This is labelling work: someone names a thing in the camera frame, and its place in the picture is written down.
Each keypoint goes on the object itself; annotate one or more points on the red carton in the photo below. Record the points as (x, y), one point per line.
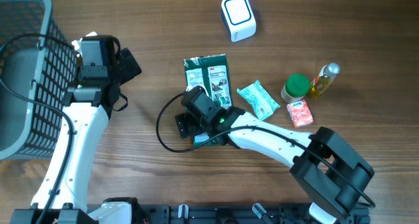
(300, 113)

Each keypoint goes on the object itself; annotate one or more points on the green packaged goods bag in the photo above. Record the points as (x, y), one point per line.
(212, 74)

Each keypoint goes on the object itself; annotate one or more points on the grey plastic shopping basket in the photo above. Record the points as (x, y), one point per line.
(37, 64)

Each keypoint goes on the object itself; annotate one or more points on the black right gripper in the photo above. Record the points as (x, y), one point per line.
(181, 120)

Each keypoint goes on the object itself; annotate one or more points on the green lid glass jar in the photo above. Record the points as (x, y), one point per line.
(295, 88)

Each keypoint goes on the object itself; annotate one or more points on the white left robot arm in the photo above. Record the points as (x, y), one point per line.
(88, 104)

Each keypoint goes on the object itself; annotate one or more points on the white barcode scanner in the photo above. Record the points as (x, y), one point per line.
(239, 19)

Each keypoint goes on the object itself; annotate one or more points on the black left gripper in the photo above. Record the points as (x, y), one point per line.
(125, 72)

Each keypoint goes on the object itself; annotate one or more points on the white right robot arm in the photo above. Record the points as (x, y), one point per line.
(328, 169)

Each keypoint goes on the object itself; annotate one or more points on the yellow oil glass bottle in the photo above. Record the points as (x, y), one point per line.
(325, 77)

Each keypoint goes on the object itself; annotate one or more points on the teal tissue packet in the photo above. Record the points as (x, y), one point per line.
(263, 104)

